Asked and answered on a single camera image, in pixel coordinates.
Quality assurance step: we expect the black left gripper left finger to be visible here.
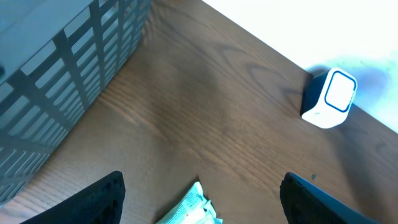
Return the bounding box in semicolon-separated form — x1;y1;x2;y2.
22;171;126;224

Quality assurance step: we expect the light green crinkled pouch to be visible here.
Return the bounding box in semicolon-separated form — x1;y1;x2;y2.
156;182;223;224

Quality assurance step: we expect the white barcode scanner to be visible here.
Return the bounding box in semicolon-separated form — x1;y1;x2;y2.
301;67;358;129

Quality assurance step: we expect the grey plastic mesh basket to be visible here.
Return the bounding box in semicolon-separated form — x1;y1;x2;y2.
1;0;150;205

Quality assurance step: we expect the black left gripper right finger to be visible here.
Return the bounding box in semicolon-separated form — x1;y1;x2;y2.
280;172;375;224

